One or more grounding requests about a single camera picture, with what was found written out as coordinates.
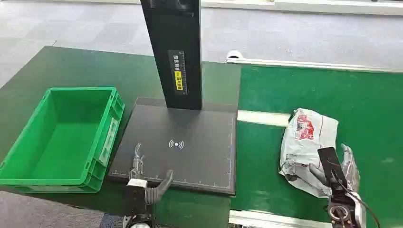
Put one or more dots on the grey plastic parcel bag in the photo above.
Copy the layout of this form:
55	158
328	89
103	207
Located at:
302	148

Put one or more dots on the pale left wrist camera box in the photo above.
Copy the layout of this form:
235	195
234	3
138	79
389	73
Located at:
137	183

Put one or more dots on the white conveyor end cap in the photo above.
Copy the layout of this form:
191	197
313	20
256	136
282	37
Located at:
234	54

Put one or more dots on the short aluminium conveyor rail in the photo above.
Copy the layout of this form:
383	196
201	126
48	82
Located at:
270	220

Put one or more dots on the black scanner column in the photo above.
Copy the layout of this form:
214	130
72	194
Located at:
171	31

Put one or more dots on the black scanner base plate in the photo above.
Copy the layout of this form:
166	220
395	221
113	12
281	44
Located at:
195	163

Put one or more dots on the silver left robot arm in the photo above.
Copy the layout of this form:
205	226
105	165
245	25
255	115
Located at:
138	222

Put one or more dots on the green plastic crate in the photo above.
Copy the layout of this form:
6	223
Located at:
59	141

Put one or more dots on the green conveyor belt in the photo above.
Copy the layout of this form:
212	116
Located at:
314	94

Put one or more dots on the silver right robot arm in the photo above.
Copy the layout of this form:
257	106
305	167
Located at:
344	212

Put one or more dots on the white conveyor divider strip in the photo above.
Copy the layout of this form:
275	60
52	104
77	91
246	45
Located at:
263	118

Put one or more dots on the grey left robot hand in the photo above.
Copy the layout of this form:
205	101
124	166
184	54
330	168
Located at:
157	192

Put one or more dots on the long aluminium conveyor rail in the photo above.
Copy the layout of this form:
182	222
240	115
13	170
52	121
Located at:
314	64

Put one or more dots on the black and yellow column label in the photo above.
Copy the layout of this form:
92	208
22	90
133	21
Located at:
178	75

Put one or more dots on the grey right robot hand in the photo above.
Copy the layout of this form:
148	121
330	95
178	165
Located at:
330	163

